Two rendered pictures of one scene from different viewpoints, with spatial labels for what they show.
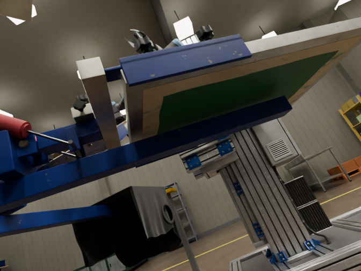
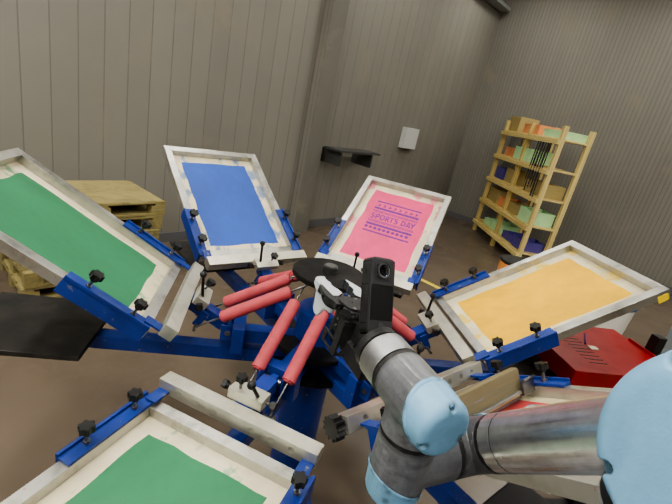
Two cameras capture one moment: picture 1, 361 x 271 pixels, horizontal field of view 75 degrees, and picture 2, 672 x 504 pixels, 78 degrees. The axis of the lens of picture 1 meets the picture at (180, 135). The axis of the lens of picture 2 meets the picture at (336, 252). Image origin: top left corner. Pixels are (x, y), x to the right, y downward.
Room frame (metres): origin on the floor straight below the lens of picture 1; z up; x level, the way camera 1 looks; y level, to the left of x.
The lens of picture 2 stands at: (1.43, -0.54, 1.97)
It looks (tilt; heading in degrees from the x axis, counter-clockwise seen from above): 19 degrees down; 125
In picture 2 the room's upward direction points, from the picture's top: 12 degrees clockwise
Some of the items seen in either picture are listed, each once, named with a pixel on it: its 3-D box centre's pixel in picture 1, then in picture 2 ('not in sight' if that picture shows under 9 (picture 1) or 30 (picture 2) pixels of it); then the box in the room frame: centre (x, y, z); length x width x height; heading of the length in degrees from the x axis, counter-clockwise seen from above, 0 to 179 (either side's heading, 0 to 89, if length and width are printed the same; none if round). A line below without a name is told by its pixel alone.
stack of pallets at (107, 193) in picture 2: not in sight; (83, 234); (-2.47, 1.01, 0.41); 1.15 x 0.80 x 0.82; 86
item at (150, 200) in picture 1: (153, 215); not in sight; (1.54, 0.35, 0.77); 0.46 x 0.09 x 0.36; 167
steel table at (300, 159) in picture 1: (312, 171); not in sight; (7.35, -3.12, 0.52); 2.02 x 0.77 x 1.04; 176
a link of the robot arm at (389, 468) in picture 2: not in sight; (409, 458); (1.30, -0.09, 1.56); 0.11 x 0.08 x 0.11; 62
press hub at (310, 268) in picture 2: not in sight; (303, 397); (0.50, 0.78, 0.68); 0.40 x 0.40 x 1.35
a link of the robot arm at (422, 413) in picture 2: not in sight; (419, 402); (1.30, -0.10, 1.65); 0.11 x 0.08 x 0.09; 152
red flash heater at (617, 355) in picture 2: not in sight; (593, 354); (1.47, 1.82, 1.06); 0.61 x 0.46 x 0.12; 47
